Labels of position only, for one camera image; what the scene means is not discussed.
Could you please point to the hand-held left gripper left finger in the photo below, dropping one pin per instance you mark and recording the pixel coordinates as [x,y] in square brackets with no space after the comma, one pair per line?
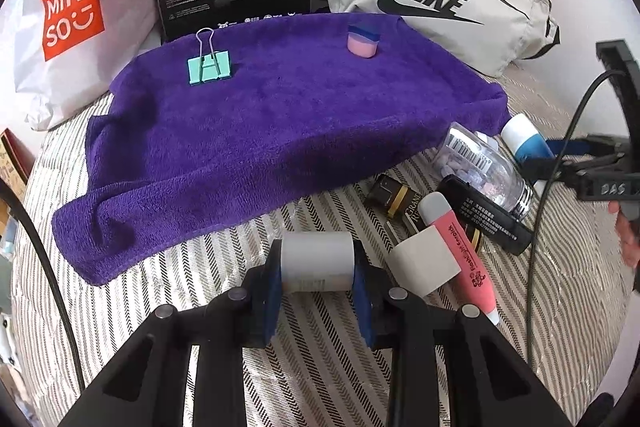
[262,302]

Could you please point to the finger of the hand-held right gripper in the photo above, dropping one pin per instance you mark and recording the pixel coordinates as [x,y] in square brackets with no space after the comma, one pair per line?
[542,167]
[570,146]

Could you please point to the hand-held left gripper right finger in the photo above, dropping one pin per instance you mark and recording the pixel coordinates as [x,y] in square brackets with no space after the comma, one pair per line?
[362,307]

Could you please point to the white and blue bottle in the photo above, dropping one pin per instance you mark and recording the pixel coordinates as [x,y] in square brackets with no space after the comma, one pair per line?
[525,139]

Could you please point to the clear pill bottle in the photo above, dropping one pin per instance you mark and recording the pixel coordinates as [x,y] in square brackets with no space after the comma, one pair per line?
[480,162]

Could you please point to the white tape roll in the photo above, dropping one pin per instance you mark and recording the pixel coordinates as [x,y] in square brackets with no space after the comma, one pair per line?
[317,257]

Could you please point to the black rectangular bar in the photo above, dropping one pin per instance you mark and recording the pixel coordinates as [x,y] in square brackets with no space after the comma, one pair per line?
[495,222]

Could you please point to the white charger plug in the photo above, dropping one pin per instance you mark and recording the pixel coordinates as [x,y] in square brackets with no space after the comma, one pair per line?
[425,262]

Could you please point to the pink highlighter pen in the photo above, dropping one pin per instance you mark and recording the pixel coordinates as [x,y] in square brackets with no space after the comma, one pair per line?
[465,257]

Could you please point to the black and gold tube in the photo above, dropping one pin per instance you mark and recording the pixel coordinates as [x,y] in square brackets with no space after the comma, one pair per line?
[387,194]

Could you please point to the person's right hand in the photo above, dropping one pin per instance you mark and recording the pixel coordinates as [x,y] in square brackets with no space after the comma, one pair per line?
[630,237]

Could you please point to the purple towel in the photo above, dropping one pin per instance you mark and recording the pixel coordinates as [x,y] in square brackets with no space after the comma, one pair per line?
[275,132]

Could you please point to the pink and blue small jar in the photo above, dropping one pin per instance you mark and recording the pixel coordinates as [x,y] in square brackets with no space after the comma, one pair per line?
[362,43]

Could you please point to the green binder clip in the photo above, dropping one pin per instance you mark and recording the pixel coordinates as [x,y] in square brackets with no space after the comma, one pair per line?
[210,69]

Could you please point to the patterned brown cardboard box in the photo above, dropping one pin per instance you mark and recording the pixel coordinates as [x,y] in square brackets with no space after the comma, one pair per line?
[12,167]

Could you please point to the white shopping bag orange logo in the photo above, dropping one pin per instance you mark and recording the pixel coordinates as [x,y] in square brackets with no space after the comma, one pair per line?
[75,7]

